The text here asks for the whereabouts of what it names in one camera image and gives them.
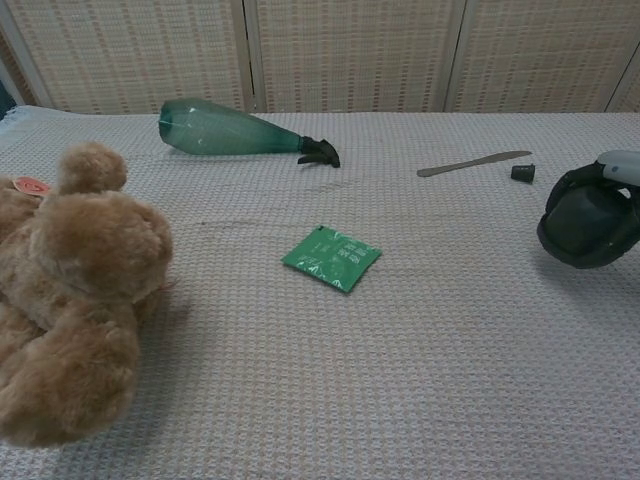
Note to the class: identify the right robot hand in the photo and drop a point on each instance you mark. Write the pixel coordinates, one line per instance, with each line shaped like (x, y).
(620, 167)

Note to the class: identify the black round jar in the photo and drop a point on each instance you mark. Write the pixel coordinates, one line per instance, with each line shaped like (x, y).
(580, 220)

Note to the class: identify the small black cap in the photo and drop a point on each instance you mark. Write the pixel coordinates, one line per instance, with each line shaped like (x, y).
(522, 173)

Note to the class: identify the grey table knife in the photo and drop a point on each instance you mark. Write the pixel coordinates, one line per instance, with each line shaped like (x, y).
(465, 165)

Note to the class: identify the beige woven folding screen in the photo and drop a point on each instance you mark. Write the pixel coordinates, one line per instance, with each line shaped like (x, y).
(350, 50)

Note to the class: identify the green foil packet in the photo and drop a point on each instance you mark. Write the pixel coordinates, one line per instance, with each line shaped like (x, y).
(332, 260)

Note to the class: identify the beige woven tablecloth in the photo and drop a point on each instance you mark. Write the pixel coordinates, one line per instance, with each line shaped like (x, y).
(350, 375)

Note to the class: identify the green plastic spray bottle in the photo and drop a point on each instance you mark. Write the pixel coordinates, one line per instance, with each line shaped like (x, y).
(225, 132)

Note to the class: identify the brown teddy bear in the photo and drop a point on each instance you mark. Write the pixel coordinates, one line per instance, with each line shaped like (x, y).
(75, 310)

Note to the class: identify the round orange bear tag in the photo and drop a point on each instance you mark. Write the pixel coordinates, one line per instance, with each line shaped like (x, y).
(31, 186)

